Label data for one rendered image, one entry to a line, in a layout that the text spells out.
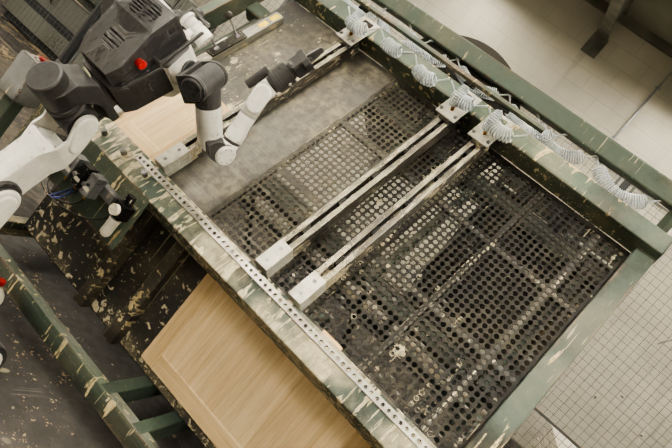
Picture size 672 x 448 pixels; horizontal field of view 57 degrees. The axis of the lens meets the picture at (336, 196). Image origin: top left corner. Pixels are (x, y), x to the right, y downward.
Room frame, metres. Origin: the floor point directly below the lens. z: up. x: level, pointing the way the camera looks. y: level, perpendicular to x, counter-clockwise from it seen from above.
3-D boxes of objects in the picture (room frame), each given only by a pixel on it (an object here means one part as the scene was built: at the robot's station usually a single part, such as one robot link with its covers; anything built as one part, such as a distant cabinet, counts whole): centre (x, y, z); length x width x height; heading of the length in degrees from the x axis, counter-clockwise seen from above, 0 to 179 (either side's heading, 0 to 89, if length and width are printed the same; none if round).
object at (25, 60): (2.39, 1.21, 0.84); 0.12 x 0.12 x 0.18; 69
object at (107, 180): (2.29, 0.78, 0.69); 0.50 x 0.14 x 0.24; 69
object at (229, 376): (2.25, -0.22, 0.53); 0.90 x 0.02 x 0.55; 69
